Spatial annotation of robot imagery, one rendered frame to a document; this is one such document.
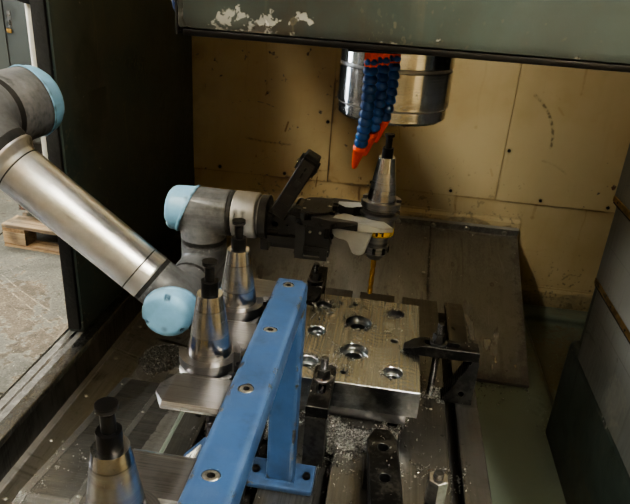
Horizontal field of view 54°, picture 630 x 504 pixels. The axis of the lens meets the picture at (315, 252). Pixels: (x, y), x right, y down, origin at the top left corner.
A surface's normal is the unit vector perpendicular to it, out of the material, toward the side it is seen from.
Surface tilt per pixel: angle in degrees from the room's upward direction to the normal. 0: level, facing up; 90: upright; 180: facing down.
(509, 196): 90
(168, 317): 90
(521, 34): 90
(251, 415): 0
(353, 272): 24
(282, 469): 90
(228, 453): 0
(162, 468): 0
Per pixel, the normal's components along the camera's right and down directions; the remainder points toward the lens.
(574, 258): -0.14, 0.40
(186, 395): 0.07, -0.91
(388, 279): 0.00, -0.66
